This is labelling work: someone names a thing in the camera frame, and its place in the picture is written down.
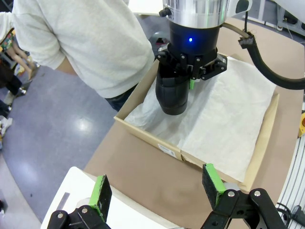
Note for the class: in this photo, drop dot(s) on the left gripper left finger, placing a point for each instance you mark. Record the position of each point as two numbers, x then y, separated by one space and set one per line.
101 198

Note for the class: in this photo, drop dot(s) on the person in grey sweatshirt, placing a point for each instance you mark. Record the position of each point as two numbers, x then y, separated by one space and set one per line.
83 43

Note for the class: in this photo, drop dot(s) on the aluminium profile frame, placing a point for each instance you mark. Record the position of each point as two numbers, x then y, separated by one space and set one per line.
295 171

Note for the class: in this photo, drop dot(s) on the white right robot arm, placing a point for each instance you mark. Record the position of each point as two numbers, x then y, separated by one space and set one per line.
195 12

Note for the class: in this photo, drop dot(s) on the white tissue paper sheet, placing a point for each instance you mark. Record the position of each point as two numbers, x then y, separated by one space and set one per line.
226 119

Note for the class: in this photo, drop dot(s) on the white plastic storage box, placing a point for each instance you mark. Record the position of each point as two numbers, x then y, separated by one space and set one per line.
69 188

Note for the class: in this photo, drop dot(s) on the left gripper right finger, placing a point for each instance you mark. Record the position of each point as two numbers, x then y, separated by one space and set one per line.
212 186

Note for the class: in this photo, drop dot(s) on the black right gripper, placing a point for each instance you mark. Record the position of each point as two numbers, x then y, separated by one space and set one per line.
193 45

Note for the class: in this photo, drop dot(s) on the yellow emergency stop box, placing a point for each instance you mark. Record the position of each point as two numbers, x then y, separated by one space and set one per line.
302 124

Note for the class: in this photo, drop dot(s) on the black leather shoe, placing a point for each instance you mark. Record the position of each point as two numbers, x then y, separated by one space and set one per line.
171 97

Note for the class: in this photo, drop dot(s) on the person's right forearm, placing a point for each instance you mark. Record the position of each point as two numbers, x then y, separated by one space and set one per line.
65 69

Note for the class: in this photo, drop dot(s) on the brown cardboard shoe box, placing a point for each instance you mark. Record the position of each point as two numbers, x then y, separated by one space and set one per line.
152 140

